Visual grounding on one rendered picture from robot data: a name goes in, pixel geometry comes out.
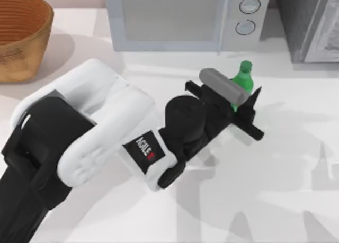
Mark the microwave door handle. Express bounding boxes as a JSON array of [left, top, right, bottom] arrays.
[[217, 0, 230, 56]]

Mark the microwave oven door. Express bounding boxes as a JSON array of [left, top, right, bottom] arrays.
[[105, 0, 229, 53]]

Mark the round microwave knob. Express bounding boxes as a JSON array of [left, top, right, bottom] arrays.
[[235, 18, 257, 37], [238, 0, 262, 14]]

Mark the green bottle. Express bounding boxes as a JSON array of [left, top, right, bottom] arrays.
[[229, 60, 256, 113]]

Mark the brown woven basket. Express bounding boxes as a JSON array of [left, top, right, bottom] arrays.
[[0, 0, 55, 83]]

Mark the pale microwave oven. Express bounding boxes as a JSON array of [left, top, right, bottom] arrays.
[[104, 0, 273, 56]]

